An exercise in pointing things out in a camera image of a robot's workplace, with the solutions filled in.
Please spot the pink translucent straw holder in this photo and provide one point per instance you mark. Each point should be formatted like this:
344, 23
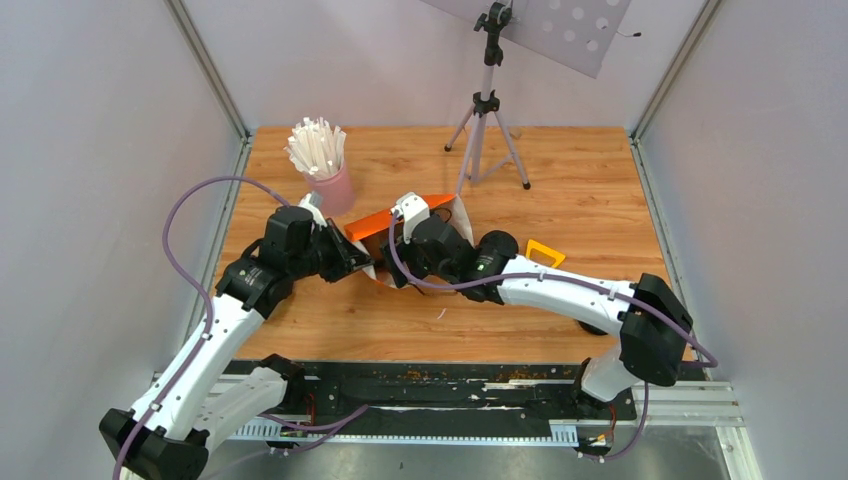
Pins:
337, 192

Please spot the grey perforated panel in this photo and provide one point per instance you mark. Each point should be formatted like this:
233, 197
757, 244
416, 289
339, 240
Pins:
573, 33

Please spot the yellow triangular plastic bracket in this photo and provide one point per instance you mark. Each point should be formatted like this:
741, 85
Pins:
544, 254

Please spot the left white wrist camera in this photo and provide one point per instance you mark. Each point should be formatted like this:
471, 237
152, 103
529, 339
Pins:
312, 202

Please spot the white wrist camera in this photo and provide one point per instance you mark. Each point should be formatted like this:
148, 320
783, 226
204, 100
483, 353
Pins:
412, 209
312, 202

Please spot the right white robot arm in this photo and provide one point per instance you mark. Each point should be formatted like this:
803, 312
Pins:
652, 326

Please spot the silver camera tripod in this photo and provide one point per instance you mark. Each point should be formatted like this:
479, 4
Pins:
485, 103

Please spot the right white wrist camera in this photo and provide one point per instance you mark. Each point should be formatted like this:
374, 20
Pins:
412, 209

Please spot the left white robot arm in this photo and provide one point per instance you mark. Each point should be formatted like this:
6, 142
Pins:
171, 430

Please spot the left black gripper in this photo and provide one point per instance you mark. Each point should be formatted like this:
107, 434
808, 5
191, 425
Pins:
349, 257

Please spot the bundle of white straws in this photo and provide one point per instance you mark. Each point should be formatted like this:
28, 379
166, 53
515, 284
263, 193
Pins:
316, 148

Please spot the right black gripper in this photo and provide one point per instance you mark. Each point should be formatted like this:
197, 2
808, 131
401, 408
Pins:
406, 252

